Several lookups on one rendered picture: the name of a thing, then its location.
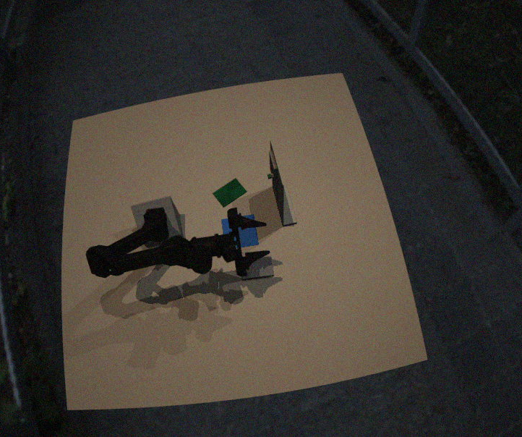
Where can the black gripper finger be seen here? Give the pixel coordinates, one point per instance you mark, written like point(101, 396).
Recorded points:
point(253, 256)
point(249, 223)

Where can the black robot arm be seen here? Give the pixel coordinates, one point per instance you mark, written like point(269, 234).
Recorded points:
point(196, 254)

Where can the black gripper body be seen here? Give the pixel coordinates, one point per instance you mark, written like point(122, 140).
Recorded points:
point(234, 223)

